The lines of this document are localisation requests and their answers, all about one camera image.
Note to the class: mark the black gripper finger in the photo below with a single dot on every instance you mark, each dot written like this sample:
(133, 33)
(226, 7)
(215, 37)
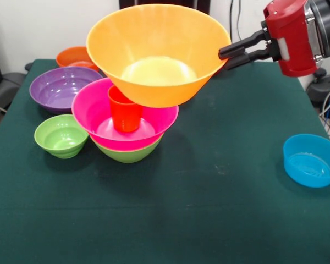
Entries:
(242, 45)
(247, 58)

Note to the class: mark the dark green tablecloth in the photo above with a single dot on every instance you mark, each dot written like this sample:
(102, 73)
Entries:
(181, 206)

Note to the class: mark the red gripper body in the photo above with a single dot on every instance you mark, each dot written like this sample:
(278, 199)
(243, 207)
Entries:
(291, 35)

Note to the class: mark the small orange bowl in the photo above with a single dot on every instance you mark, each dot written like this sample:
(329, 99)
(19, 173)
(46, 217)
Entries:
(71, 56)

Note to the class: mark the small blue bowl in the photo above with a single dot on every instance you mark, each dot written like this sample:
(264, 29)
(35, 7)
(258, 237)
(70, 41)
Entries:
(310, 165)

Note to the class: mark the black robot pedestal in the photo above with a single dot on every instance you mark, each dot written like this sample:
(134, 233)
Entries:
(202, 4)

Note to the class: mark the medium green bowl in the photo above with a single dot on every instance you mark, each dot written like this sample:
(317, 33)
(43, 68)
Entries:
(129, 155)

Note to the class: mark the large pink bowl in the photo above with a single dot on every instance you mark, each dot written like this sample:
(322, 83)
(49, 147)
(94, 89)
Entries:
(90, 110)

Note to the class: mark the black chair base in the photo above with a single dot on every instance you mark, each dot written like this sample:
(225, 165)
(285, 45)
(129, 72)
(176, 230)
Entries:
(11, 82)
(319, 90)

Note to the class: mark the large orange bowl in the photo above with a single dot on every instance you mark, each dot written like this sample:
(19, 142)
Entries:
(154, 41)

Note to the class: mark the purple bowl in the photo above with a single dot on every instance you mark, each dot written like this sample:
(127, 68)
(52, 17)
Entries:
(55, 90)

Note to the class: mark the small green bowl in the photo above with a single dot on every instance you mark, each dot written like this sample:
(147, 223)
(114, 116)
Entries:
(59, 136)

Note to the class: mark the orange cup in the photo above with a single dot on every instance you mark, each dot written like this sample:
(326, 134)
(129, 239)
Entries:
(125, 115)

